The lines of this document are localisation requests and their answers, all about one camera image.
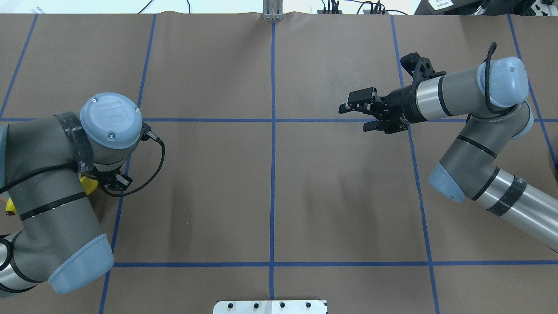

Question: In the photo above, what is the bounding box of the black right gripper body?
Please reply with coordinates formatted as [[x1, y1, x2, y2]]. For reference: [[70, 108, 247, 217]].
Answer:
[[374, 85, 427, 134]]

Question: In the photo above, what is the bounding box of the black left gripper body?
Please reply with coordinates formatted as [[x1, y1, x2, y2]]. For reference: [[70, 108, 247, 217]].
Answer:
[[94, 164, 127, 192]]

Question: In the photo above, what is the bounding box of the yellow banana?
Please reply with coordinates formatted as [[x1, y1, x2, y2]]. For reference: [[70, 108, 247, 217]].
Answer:
[[6, 198, 17, 216], [78, 175, 99, 195]]

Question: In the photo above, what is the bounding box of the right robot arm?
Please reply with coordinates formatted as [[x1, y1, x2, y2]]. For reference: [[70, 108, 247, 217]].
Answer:
[[338, 53, 557, 250]]

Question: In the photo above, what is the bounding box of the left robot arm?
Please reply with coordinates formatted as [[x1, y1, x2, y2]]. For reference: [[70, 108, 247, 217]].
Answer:
[[1, 92, 142, 298]]

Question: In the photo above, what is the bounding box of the black braided left cable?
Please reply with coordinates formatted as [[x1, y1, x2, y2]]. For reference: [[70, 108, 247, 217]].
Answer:
[[0, 129, 166, 198]]

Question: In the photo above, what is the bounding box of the black braided cable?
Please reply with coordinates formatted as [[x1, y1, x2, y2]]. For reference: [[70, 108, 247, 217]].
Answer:
[[483, 42, 524, 116], [0, 129, 166, 198]]

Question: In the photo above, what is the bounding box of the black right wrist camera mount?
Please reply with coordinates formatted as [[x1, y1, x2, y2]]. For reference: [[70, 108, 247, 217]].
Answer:
[[399, 52, 447, 86]]

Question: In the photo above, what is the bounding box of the black braided right cable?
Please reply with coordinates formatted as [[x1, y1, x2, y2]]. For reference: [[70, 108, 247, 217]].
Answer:
[[483, 42, 524, 116]]

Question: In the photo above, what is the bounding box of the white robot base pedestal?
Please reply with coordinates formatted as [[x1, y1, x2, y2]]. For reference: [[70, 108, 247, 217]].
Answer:
[[213, 300, 329, 314]]

